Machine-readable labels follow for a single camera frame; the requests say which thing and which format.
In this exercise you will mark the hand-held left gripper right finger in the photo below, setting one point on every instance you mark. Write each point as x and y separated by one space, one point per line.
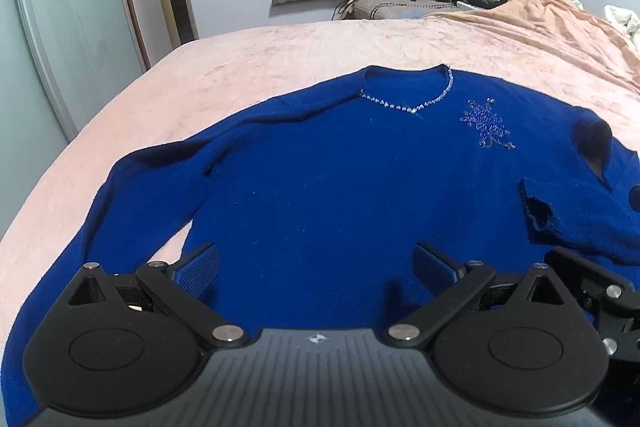
431 265

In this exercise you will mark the blue beaded sweater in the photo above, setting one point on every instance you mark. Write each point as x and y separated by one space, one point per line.
350 187

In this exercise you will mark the flower print glass door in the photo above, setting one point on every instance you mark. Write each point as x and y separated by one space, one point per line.
60 7

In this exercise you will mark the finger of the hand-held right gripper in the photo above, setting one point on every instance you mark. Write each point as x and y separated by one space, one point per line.
590 274
617 332

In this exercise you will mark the pink bed blanket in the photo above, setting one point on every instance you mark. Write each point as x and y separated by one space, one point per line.
250 52

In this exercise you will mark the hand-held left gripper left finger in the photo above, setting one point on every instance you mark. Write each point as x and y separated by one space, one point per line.
197 268

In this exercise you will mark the cream crumpled cloth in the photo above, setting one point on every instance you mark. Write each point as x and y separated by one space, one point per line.
622 22

